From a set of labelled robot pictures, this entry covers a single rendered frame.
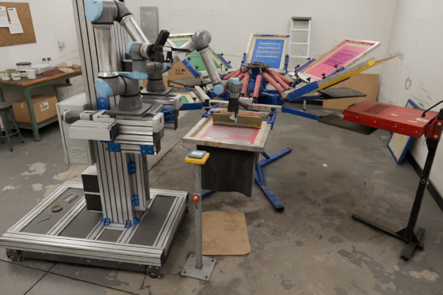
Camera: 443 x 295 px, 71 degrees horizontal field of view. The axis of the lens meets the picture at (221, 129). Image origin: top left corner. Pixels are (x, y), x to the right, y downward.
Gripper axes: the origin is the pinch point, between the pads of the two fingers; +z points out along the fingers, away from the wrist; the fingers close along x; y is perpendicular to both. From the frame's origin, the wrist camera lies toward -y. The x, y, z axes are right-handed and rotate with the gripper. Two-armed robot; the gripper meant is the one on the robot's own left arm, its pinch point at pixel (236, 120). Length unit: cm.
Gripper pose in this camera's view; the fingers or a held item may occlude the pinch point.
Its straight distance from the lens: 256.2
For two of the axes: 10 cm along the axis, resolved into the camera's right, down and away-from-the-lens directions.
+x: -2.6, 3.3, -9.1
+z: 0.1, 9.4, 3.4
